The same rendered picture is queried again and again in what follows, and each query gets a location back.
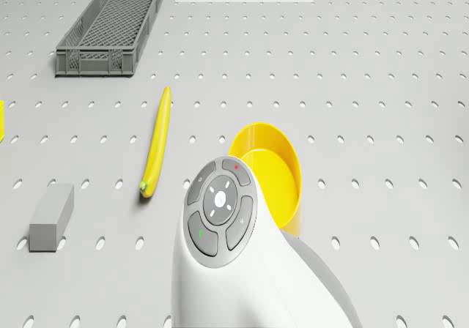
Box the yellow bowl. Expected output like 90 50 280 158
228 122 303 238

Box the banana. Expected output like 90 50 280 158
139 86 172 199

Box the dark grey basket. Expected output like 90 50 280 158
55 0 168 78

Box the grey cube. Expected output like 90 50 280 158
29 183 75 253

